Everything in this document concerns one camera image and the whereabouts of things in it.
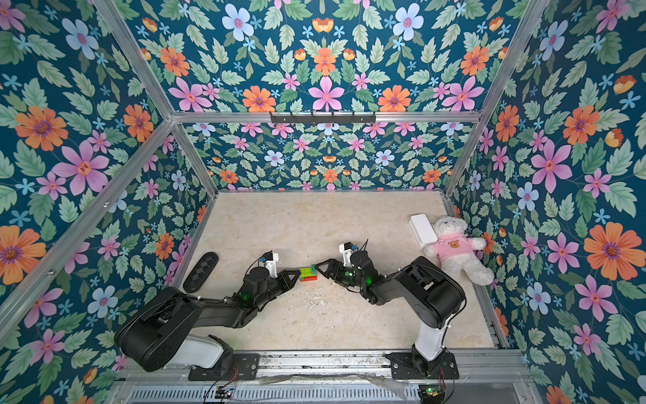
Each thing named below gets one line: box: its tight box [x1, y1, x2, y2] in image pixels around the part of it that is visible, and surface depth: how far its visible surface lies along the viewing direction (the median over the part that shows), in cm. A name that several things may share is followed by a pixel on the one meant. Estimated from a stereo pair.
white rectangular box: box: [408, 213, 439, 247], surface depth 103 cm
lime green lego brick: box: [298, 264, 318, 281], surface depth 90 cm
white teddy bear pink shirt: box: [423, 216, 495, 287], surface depth 93 cm
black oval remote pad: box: [182, 251, 219, 294], surface depth 93 cm
